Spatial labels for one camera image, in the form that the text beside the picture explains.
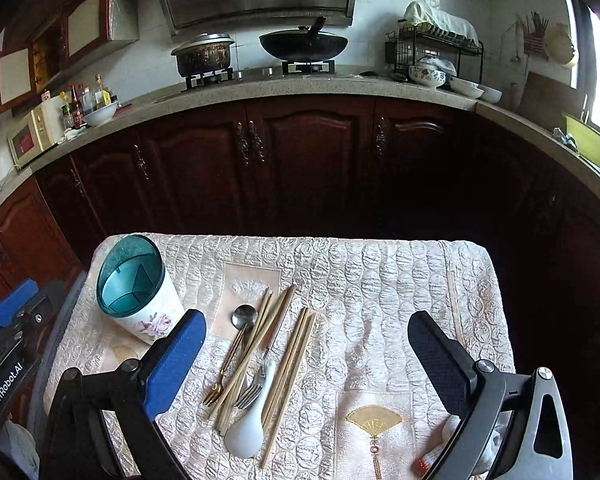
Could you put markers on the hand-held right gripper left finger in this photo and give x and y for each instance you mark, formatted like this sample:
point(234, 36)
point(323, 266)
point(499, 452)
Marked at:
point(175, 360)

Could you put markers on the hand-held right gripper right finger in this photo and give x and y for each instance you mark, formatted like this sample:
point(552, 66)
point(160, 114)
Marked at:
point(440, 360)

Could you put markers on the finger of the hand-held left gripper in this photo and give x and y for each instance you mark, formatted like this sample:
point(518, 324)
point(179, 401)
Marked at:
point(12, 302)

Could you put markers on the floral teal utensil holder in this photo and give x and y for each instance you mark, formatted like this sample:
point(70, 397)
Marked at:
point(150, 317)

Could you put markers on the white ceramic spoon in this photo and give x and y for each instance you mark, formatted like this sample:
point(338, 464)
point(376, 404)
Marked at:
point(245, 435)

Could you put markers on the pile of wooden chopsticks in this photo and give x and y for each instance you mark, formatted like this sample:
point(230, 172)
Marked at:
point(291, 360)

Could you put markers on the pale crumpled cloth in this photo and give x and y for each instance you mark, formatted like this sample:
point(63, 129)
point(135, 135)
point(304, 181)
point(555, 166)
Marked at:
point(17, 447)

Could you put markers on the quilted cream tablecloth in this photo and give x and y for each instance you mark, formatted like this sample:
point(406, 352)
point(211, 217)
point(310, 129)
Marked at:
point(380, 310)

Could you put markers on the red white packet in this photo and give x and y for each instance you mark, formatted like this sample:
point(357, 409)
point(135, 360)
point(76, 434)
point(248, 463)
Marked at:
point(430, 460)

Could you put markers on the white crumpled bag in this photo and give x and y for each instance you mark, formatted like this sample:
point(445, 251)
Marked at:
point(497, 442)

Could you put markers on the yellow countertop appliance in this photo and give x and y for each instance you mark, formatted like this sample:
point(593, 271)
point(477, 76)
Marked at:
point(30, 135)

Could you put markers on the red sauce bottle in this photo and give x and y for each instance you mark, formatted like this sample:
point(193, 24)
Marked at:
point(75, 110)

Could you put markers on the large white bowl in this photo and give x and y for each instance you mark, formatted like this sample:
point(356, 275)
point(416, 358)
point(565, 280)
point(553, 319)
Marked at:
point(101, 114)

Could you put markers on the clear glass bottle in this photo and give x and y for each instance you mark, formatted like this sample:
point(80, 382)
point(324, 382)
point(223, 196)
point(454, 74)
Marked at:
point(88, 102)

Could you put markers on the yellow oil bottle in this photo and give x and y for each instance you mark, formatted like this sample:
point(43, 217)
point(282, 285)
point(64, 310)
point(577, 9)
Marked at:
point(99, 95)

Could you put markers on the dark wooden base cabinets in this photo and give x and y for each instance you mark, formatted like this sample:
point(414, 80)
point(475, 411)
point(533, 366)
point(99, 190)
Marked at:
point(305, 170)

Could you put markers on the green plastic basin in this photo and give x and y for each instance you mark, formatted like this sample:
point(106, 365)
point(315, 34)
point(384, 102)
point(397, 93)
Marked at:
point(592, 145)

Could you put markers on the wooden cutting board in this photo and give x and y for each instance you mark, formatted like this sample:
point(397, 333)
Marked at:
point(550, 105)

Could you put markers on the floral ceramic bowl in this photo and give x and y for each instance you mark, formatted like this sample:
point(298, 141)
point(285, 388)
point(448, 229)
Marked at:
point(427, 77)

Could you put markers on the stone kitchen countertop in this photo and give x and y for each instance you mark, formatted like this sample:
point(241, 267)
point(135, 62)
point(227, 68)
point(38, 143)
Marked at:
point(330, 87)

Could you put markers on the gas stove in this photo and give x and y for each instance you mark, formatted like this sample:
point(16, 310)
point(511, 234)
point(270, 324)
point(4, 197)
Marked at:
point(260, 74)

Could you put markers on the blackened pot with lid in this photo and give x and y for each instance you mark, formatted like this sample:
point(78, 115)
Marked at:
point(202, 57)

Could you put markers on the black wok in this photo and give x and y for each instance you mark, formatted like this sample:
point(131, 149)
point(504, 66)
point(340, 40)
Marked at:
point(302, 49)

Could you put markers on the white cloth cover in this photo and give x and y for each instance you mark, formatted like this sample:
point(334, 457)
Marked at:
point(445, 22)

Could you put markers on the bamboo strainer ladle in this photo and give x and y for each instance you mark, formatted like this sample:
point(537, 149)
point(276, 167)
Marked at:
point(562, 45)

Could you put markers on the black wok ladle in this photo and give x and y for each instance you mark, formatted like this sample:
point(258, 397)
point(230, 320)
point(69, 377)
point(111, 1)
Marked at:
point(316, 25)

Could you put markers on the wooden wall cabinet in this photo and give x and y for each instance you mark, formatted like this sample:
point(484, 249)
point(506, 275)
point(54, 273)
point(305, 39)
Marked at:
point(85, 25)

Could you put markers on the wall chopstick basket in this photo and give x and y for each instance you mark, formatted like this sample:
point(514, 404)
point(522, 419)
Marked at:
point(534, 40)

